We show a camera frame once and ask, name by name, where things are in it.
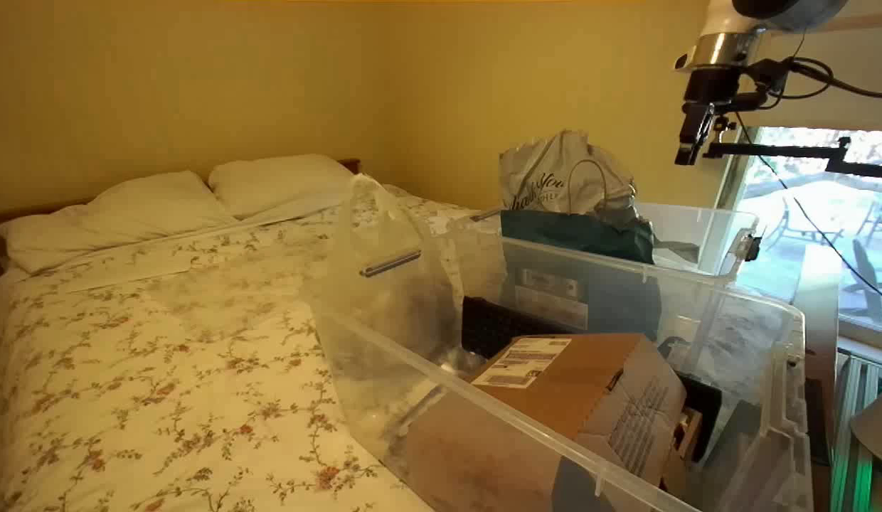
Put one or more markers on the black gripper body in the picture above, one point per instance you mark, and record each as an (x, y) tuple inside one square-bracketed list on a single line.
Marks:
[(712, 85)]

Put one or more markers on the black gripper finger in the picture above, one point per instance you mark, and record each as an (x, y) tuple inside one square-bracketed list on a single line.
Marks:
[(710, 132), (686, 144)]

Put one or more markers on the window with white frame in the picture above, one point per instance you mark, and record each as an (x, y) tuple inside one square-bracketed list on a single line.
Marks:
[(829, 236)]

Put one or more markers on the white radiator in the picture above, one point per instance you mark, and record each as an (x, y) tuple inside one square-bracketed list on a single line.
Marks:
[(864, 428)]

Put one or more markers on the white pillow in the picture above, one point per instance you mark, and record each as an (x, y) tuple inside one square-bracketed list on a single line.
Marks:
[(117, 218), (279, 183)]

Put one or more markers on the grey plastic bag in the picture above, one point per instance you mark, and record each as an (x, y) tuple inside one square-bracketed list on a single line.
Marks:
[(555, 172)]

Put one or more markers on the clear plastic bin with label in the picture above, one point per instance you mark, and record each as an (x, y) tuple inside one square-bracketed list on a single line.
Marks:
[(592, 286)]

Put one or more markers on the brown cardboard box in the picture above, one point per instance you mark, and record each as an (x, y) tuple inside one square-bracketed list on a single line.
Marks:
[(592, 387)]

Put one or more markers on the dark teal cloth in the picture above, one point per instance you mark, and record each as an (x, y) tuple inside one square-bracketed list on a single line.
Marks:
[(584, 235)]

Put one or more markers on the clear plastic storage bin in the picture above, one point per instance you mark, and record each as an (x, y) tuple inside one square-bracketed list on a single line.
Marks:
[(516, 428)]

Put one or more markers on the floral bed duvet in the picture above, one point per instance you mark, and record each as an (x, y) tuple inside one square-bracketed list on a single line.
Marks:
[(157, 380)]

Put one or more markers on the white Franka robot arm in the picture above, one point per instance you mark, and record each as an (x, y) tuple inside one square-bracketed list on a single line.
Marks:
[(743, 17)]

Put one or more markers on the clear plastic bin lid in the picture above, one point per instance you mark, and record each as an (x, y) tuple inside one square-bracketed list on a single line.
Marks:
[(395, 286)]

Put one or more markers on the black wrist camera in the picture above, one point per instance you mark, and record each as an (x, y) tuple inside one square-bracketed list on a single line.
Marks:
[(767, 82)]

